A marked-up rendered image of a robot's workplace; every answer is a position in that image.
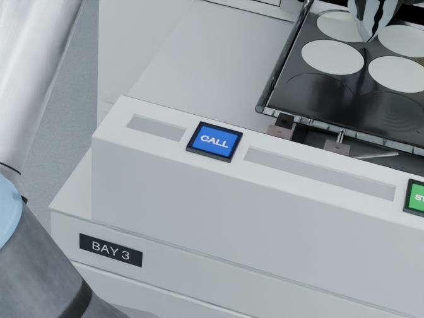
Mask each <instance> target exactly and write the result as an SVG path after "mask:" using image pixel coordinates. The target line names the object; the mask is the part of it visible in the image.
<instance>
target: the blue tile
mask: <svg viewBox="0 0 424 318"><path fill-rule="evenodd" d="M237 138H238V136H237V135H234V134H230V133H227V132H223V131H219V130H216V129H212V128H209V127H205V126H203V127H202V128H201V130H200V132H199V134H198V136H197V137H196V139H195V141H194V143H193V145H192V147H195V148H199V149H202V150H206V151H210V152H213V153H217V154H220V155H224V156H229V155H230V153H231V151H232V149H233V146H234V144H235V142H236V140H237Z"/></svg>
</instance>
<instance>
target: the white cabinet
mask: <svg viewBox="0 0 424 318"><path fill-rule="evenodd" d="M50 220H51V237H52V238H53V240H54V241H55V243H56V244H57V245H58V246H59V248H60V249H61V250H62V251H63V253H64V254H65V255H66V257H67V258H68V259H69V260H70V261H71V263H72V264H73V266H74V267H75V268H76V269H77V271H78V272H79V273H80V275H81V276H82V277H83V279H84V280H85V281H86V282H87V283H88V285H89V286H90V288H91V289H92V290H93V291H94V292H95V294H96V295H97V296H99V297H100V298H101V299H103V300H105V301H106V302H107V303H112V304H116V305H121V306H124V307H129V308H132V309H138V310H143V311H146V312H151V313H152V314H155V315H157V316H159V317H161V318H408V317H404V316H401V315H397V314H394V313H391V312H388V311H385V310H381V309H377V308H375V307H371V306H368V305H364V304H362V303H358V302H354V301H352V300H348V299H345V298H341V297H337V296H335V295H332V294H328V293H325V292H322V291H319V290H315V289H312V288H308V287H306V286H302V285H298V284H295V283H292V282H289V281H285V280H281V279H279V278H275V277H272V276H268V275H266V274H262V273H258V272H255V271H252V270H249V269H245V268H241V267H239V266H235V265H233V264H229V263H226V262H222V261H219V260H216V259H212V258H210V257H206V256H202V255H199V254H195V253H193V252H189V251H186V250H183V249H179V248H176V247H172V246H170V245H166V244H162V243H159V242H156V241H153V240H150V239H147V238H143V237H139V236H137V235H133V234H130V233H126V232H123V231H120V230H116V229H113V228H110V227H106V226H103V225H99V224H97V223H93V222H90V221H86V220H83V219H80V218H77V217H74V216H70V215H66V214H64V213H60V212H57V211H53V210H50Z"/></svg>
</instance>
